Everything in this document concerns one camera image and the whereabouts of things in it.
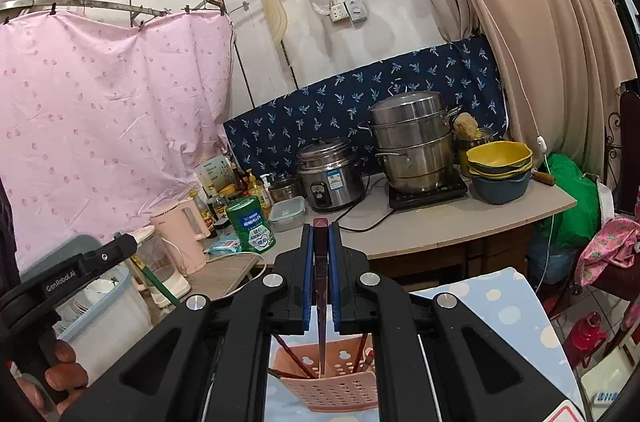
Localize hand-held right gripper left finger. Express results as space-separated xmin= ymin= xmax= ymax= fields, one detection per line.
xmin=60 ymin=223 xmax=316 ymax=422

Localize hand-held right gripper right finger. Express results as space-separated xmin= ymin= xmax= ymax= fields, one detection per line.
xmin=327 ymin=223 xmax=576 ymax=422

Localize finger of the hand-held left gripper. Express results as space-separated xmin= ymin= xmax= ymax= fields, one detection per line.
xmin=80 ymin=232 xmax=140 ymax=277

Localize pink perforated utensil basket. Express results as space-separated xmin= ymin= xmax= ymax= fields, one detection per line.
xmin=269 ymin=336 xmax=378 ymax=416

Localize person's left hand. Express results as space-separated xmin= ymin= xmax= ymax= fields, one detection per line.
xmin=20 ymin=338 xmax=90 ymax=422

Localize white dish bin grey lid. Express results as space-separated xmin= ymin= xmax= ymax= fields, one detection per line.
xmin=19 ymin=233 xmax=154 ymax=356

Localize white clear blender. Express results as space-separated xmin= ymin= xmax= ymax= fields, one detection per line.
xmin=131 ymin=226 xmax=194 ymax=309

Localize pink electric kettle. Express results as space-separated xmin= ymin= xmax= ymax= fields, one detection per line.
xmin=148 ymin=197 xmax=214 ymax=276

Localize clear food container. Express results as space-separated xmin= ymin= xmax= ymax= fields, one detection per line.
xmin=268 ymin=195 xmax=307 ymax=232

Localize green can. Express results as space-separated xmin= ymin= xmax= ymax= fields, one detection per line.
xmin=225 ymin=195 xmax=277 ymax=254

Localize blue wet wipes pack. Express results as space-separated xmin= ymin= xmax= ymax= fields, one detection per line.
xmin=207 ymin=237 xmax=244 ymax=256

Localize small lidded steel pot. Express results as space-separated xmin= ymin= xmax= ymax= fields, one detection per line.
xmin=268 ymin=171 xmax=304 ymax=204

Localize steel rice cooker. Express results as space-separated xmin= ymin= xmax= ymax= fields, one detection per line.
xmin=296 ymin=137 xmax=367 ymax=213

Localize cluster of condiment bottles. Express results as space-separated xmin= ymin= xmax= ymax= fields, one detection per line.
xmin=192 ymin=155 xmax=274 ymax=239

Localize pink dotted curtain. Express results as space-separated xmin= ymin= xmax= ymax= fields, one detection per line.
xmin=0 ymin=9 xmax=237 ymax=264

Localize black induction cooker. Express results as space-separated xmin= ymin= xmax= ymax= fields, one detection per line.
xmin=387 ymin=174 xmax=470 ymax=211

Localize wooden counter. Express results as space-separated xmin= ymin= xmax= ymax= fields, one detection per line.
xmin=184 ymin=171 xmax=579 ymax=299

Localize stacked steel steamer pot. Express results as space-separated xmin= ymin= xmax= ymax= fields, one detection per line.
xmin=357 ymin=91 xmax=464 ymax=195

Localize blue planet print tablecloth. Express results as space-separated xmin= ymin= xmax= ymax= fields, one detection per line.
xmin=261 ymin=266 xmax=587 ymax=422

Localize navy leaf print cloth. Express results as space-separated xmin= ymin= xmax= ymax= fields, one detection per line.
xmin=222 ymin=34 xmax=509 ymax=189

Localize blue bowl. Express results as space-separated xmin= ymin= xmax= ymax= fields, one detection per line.
xmin=470 ymin=169 xmax=532 ymax=206

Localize tan loofah sponge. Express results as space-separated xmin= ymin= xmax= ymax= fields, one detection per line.
xmin=453 ymin=111 xmax=484 ymax=141

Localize yellow bowls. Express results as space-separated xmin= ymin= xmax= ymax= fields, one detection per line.
xmin=464 ymin=141 xmax=535 ymax=179

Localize green plastic bag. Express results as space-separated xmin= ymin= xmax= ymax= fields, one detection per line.
xmin=541 ymin=151 xmax=602 ymax=249

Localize red thermos flask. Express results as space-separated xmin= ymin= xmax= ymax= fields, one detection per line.
xmin=567 ymin=311 xmax=609 ymax=366

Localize hanging wooden cutting board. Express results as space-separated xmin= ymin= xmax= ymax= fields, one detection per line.
xmin=258 ymin=0 xmax=290 ymax=46

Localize pink floral cloth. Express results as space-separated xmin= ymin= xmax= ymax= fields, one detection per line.
xmin=574 ymin=216 xmax=640 ymax=289

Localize beige curtain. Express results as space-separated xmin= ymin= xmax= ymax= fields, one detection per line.
xmin=431 ymin=0 xmax=640 ymax=177

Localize white power cable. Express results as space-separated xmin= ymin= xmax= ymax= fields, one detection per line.
xmin=206 ymin=251 xmax=269 ymax=299

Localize white cord with switch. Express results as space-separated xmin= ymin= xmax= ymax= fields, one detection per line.
xmin=435 ymin=0 xmax=557 ymax=298

